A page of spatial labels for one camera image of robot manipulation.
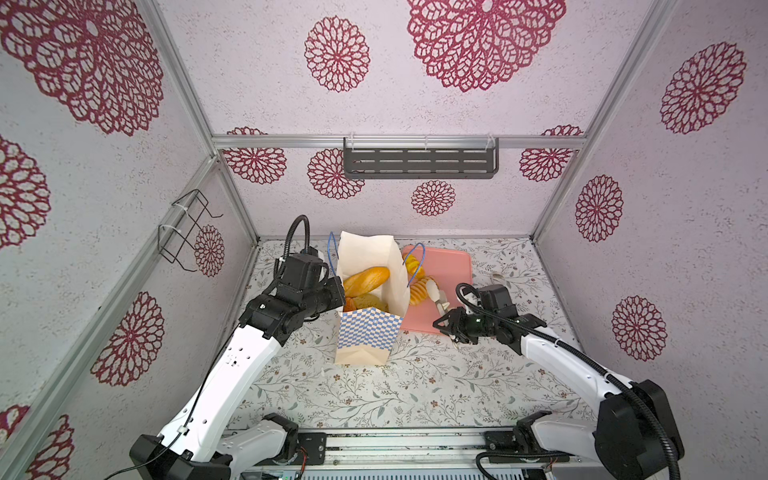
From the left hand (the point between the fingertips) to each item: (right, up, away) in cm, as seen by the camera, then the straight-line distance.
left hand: (344, 294), depth 73 cm
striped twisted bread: (+21, -1, +27) cm, 34 cm away
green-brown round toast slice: (+5, -4, +21) cm, 22 cm away
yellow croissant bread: (+20, +7, +36) cm, 42 cm away
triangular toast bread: (-1, -5, +16) cm, 17 cm away
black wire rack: (-43, +20, +4) cm, 47 cm away
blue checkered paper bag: (+5, -11, +3) cm, 12 cm away
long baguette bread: (+4, +2, +19) cm, 19 cm away
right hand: (+24, -8, +8) cm, 27 cm away
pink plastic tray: (+35, +6, +37) cm, 51 cm away
